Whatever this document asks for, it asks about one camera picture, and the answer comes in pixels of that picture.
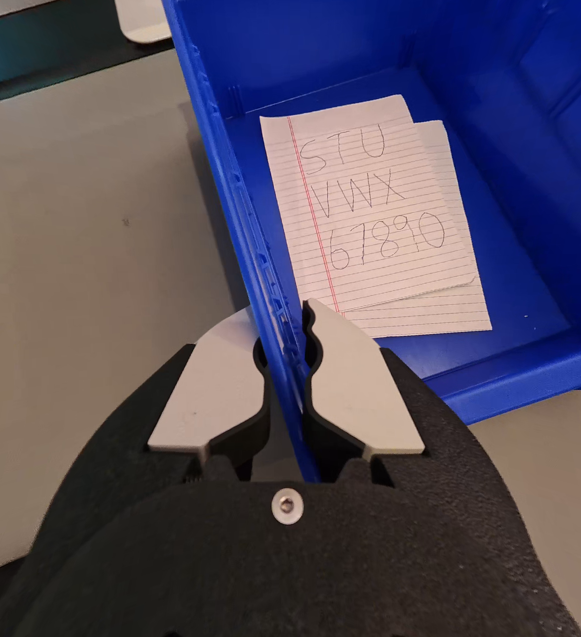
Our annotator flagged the instruction board on white stand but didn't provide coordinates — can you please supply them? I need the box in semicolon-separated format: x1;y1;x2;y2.
115;0;173;45

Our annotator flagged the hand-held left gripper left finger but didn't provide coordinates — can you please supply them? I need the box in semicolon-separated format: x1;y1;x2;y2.
146;309;271;459

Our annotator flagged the written lined paper sheet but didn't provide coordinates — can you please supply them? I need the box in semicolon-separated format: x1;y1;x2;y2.
259;95;476;313

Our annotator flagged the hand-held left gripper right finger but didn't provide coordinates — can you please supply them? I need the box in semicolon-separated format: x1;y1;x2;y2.
302;298;427;462

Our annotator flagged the blue plastic bin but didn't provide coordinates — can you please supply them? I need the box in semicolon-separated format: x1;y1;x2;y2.
161;0;581;484

